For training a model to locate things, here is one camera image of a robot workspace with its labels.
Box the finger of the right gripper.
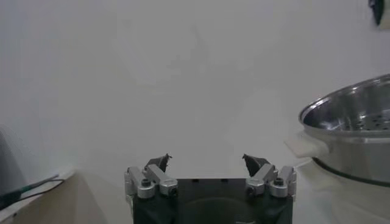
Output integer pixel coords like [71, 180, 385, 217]
[367, 0, 386, 26]

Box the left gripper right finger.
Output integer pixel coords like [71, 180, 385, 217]
[242, 153, 298, 198]

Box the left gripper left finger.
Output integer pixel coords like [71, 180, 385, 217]
[124, 153, 179, 200]

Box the stainless steel steamer basket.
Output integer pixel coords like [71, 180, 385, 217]
[285, 73, 390, 187]

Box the white electric cooker base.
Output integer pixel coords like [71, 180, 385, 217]
[297, 159, 390, 224]

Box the white side table with cable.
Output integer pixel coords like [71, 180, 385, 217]
[0, 169, 77, 224]

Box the black and green cable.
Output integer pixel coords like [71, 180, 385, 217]
[0, 173, 65, 211]

